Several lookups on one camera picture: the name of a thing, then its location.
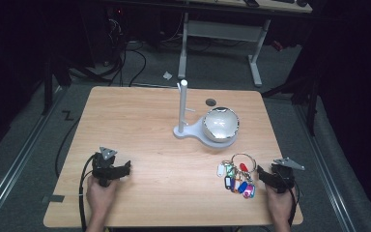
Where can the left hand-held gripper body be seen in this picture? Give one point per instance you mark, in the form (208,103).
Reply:
(104,167)

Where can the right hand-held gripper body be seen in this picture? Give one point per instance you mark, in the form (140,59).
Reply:
(284,175)

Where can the person's right hand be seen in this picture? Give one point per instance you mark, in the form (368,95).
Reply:
(280,203)

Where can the black tape strip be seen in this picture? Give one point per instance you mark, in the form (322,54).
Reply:
(55,198)

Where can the silver metal bowl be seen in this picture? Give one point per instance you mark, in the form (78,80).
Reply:
(221,124)

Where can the white stand with pole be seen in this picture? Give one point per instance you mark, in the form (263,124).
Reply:
(183,109)

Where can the black metal stand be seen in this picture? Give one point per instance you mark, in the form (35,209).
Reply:
(50,83)
(309,96)

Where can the round dark table grommet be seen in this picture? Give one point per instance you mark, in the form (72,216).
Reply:
(210,102)

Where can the crumpled white paper scrap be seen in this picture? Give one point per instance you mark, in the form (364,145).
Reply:
(167,75)

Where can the metal floor rail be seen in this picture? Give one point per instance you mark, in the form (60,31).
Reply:
(325,174)
(16,161)

